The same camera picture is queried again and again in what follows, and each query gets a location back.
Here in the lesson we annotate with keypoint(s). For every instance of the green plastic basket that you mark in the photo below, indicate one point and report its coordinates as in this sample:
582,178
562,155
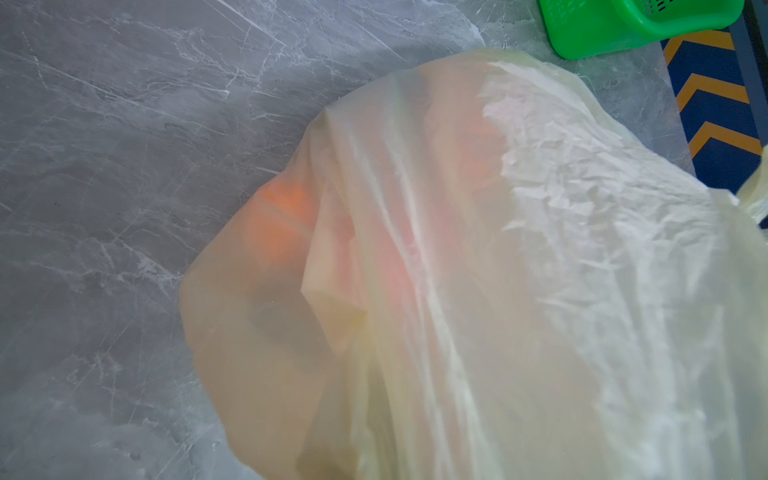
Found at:
579,29

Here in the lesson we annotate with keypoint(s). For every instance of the translucent yellowish plastic bag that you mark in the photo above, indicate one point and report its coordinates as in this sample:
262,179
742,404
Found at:
469,270

